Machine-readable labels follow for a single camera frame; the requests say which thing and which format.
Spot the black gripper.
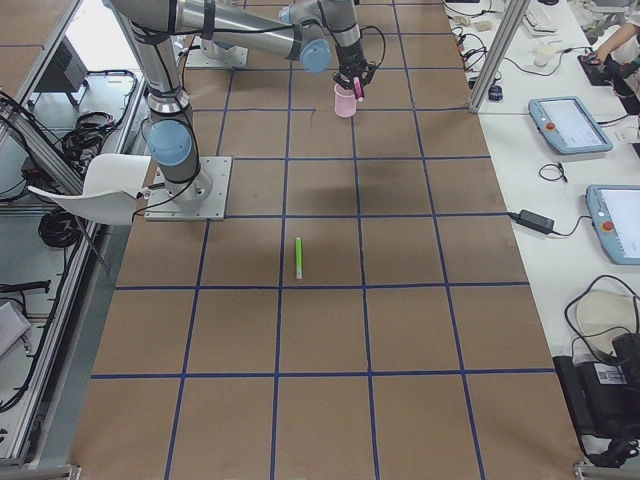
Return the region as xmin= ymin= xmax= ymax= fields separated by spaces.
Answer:
xmin=333 ymin=43 xmax=377 ymax=99

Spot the pink marker pen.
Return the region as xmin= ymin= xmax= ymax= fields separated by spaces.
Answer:
xmin=352 ymin=76 xmax=364 ymax=103

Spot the pink mesh cup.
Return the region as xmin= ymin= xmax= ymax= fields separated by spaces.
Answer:
xmin=334 ymin=84 xmax=361 ymax=118

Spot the green marker pen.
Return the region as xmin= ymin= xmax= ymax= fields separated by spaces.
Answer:
xmin=295 ymin=236 xmax=304 ymax=280

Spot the upper teach pendant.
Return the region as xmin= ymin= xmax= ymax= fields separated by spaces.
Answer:
xmin=528 ymin=96 xmax=613 ymax=155

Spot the teach pendant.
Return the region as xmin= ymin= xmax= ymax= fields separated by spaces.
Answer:
xmin=586 ymin=185 xmax=639 ymax=265
xmin=528 ymin=96 xmax=613 ymax=155

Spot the black power adapter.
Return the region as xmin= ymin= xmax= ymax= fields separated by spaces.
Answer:
xmin=517 ymin=210 xmax=554 ymax=235

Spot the white chair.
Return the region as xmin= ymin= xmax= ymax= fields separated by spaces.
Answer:
xmin=28 ymin=153 xmax=151 ymax=226

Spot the lower teach pendant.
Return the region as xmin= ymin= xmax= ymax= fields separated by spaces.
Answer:
xmin=586 ymin=185 xmax=639 ymax=265

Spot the black device box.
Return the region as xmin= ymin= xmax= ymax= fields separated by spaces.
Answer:
xmin=553 ymin=356 xmax=639 ymax=468

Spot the aluminium frame post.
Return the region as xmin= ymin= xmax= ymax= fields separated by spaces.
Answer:
xmin=468 ymin=0 xmax=529 ymax=113

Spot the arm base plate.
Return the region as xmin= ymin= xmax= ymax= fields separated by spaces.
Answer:
xmin=143 ymin=156 xmax=232 ymax=221
xmin=186 ymin=44 xmax=248 ymax=70

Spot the small black cable loop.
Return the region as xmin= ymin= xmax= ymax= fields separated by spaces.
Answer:
xmin=538 ymin=161 xmax=569 ymax=184

